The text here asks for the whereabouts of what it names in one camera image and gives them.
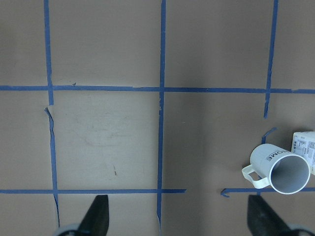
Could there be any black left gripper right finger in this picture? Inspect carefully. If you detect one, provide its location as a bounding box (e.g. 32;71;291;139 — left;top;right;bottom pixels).
247;195;292;236

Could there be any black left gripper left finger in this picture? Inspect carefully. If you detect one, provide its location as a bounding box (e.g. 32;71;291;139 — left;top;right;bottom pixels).
78;195;109;236

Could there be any blue white milk carton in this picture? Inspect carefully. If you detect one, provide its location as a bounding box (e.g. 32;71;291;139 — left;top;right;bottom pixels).
291;131;315;175

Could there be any white HOME mug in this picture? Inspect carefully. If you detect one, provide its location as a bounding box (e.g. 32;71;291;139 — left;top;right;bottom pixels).
242;144;311;195

